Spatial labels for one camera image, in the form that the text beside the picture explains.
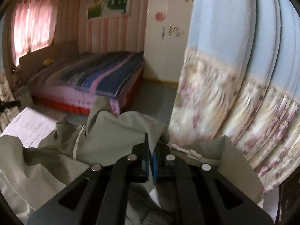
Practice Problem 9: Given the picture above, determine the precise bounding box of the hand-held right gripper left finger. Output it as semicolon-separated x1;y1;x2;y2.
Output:
27;132;150;225

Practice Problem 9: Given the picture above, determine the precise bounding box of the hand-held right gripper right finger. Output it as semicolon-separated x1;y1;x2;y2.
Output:
152;142;275;225

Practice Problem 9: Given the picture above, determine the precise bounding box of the grey jacket with white lining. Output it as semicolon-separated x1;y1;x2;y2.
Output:
0;96;264;225

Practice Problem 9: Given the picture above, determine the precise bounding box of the striped blue pink blanket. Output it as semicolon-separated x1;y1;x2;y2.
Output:
44;52;144;98

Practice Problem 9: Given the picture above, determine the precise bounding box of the bed with red base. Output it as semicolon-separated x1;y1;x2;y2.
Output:
27;50;144;116

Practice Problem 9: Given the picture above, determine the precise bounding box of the blue floral curtain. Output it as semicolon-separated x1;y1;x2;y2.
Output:
169;0;300;195

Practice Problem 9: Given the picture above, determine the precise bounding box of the white wardrobe with stickers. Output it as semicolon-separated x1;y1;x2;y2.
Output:
143;0;196;85

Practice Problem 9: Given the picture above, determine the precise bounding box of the pink floral sheet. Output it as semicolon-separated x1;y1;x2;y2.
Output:
0;106;58;149

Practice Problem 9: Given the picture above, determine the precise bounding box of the brown wooden headboard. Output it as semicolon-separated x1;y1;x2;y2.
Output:
19;40;79;72

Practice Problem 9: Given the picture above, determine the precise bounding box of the brown floral curtain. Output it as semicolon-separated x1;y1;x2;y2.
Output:
0;71;17;132

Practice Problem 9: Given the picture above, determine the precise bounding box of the pink window curtain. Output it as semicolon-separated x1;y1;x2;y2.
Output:
10;0;58;66

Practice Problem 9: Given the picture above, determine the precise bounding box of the green wall poster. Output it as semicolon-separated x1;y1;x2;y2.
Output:
87;0;132;19

